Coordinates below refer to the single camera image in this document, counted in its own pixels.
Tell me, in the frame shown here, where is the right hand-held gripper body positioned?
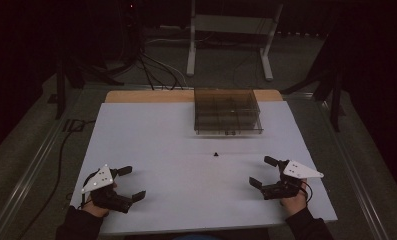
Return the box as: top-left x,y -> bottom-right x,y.
260,159 -> 325,201

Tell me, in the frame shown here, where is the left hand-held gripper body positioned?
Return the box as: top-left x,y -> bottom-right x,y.
80,163 -> 134,214

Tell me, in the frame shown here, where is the person's right hand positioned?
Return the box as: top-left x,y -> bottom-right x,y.
279,178 -> 310,217

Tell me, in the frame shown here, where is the person's left hand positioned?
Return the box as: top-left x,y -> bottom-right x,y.
82,181 -> 119,218

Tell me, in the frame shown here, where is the white table cover sheet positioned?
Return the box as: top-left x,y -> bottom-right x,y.
69,100 -> 339,236

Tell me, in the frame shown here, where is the transparent brown drawer box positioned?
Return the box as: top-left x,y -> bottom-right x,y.
193,88 -> 264,136

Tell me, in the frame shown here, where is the black metal stand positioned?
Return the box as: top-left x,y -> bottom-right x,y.
280,33 -> 347,133
54,49 -> 125,120

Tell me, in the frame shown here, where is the white metal stand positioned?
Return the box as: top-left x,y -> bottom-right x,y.
185,0 -> 284,82

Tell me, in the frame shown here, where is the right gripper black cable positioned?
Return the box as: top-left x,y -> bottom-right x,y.
304,179 -> 314,203

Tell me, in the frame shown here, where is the black floor cable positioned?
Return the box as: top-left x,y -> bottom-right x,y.
17,119 -> 97,240

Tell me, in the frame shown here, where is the metal floor rail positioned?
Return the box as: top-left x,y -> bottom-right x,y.
0,111 -> 67,240
317,98 -> 390,240

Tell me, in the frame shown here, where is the black cable bundle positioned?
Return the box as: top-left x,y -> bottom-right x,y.
137,49 -> 187,91

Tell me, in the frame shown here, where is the white cable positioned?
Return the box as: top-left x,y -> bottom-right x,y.
145,37 -> 189,88

